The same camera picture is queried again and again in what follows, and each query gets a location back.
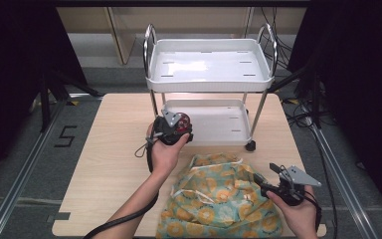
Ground person's right hand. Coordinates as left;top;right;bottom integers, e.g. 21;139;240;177
266;184;320;239

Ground white two-tier trolley cart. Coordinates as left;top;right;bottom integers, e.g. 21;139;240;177
142;23;279;153

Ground black curtain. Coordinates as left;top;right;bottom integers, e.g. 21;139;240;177
286;0;382;217
0;0;89;188

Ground black tripod stand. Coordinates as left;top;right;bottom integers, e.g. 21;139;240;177
268;59;323;130
38;68;104;133

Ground person's left hand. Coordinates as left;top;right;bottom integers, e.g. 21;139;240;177
145;121;191;180

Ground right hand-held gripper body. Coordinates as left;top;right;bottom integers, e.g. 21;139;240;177
261;164;322;207

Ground wooden cabinet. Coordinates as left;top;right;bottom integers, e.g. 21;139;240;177
57;7;307;66

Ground hanging black cables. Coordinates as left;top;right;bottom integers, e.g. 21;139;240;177
260;6;294;72

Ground metal floor rail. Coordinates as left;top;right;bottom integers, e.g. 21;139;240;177
0;96;69;239
306;122;381;239

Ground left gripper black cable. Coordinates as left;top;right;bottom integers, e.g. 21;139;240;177
83;131;162;239

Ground floral drawstring fabric bag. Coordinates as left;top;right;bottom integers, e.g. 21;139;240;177
155;151;284;239

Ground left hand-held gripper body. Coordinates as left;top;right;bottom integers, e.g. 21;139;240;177
152;109;189;146

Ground black floor cables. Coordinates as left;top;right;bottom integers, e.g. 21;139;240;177
281;96;341;239

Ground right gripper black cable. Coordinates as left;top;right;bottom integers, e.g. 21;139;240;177
302;190;323;233

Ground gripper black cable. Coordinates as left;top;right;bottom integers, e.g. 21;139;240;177
302;190;323;233
83;131;162;239

